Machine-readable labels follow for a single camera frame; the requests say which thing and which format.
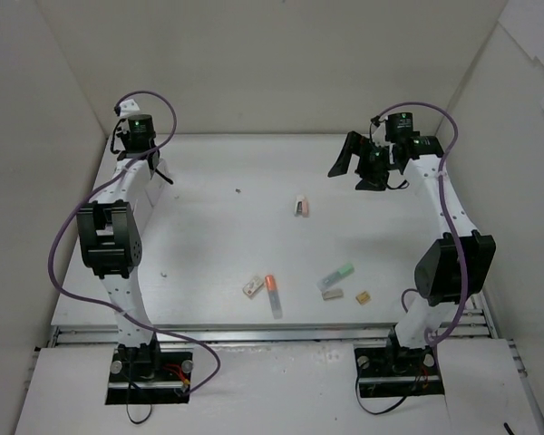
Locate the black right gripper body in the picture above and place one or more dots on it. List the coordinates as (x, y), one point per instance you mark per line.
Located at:
(366, 159)

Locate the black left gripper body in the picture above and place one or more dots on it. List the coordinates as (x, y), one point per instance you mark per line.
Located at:
(133, 146)

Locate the green highlighter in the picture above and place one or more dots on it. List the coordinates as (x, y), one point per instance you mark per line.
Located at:
(335, 277)

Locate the orange cap highlighter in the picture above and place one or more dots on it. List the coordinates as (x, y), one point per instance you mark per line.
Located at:
(273, 296)

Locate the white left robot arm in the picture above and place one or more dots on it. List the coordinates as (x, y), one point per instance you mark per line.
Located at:
(110, 226)

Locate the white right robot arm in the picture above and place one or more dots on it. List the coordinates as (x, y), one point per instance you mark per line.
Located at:
(456, 264)

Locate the white compartment organizer box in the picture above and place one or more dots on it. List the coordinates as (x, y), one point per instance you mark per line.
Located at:
(148, 199)

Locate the pink mini stapler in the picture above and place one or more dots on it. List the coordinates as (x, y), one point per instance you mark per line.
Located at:
(301, 208)

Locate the small tan staples box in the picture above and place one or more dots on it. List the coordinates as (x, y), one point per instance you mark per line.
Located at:
(363, 298)

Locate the white eraser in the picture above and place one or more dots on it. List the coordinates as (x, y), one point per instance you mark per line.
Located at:
(332, 294)

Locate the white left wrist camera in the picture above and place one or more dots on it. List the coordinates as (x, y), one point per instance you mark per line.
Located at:
(126, 108)

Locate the aluminium rail frame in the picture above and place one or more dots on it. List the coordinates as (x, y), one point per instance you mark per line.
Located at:
(303, 232)

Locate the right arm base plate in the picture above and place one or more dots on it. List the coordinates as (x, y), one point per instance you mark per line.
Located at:
(382, 373)

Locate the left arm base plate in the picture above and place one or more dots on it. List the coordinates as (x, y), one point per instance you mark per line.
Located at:
(163, 376)

